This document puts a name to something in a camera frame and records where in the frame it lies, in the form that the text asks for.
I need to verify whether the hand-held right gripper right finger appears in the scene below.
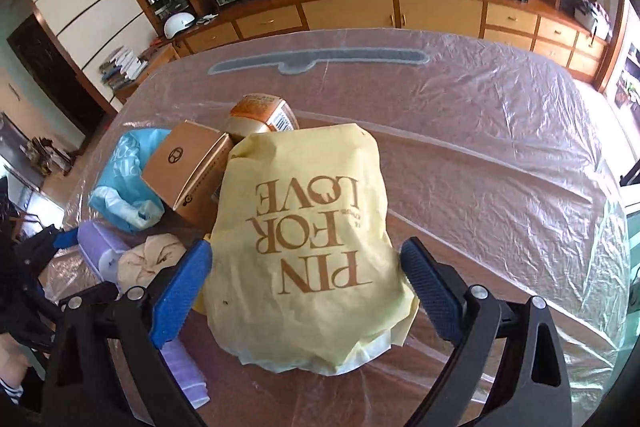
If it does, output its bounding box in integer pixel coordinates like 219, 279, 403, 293
400, 237, 573, 427

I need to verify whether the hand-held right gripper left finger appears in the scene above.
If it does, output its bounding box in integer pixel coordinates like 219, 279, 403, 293
42, 239, 213, 427

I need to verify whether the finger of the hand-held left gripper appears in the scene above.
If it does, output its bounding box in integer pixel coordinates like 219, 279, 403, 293
15, 227, 80, 270

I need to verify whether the beige paper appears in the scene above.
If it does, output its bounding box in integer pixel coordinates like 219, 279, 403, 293
117, 234, 187, 295

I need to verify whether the blue plastic bag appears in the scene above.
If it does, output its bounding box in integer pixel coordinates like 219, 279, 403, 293
89, 128, 173, 235

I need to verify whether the yellow paper bag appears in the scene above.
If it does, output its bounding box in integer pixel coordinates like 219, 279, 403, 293
202, 121, 420, 377

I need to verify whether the brown cardboard box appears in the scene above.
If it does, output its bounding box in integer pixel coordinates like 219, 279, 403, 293
141, 120, 236, 228

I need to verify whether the orange label plastic jar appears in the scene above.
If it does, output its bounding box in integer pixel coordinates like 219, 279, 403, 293
227, 94, 301, 144

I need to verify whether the dark wooden door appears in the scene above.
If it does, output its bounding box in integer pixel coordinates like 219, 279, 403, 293
7, 14, 89, 154

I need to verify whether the stack of books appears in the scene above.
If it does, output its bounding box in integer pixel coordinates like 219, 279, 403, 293
99, 47, 149, 90

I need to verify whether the small wooden side table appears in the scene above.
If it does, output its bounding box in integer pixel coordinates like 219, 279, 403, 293
115, 44, 182, 106

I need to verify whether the white helmet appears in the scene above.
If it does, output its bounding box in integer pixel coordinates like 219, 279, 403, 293
164, 13, 200, 40

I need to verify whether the long wooden drawer cabinet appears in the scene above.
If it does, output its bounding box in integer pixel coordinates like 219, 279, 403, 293
170, 0, 612, 80

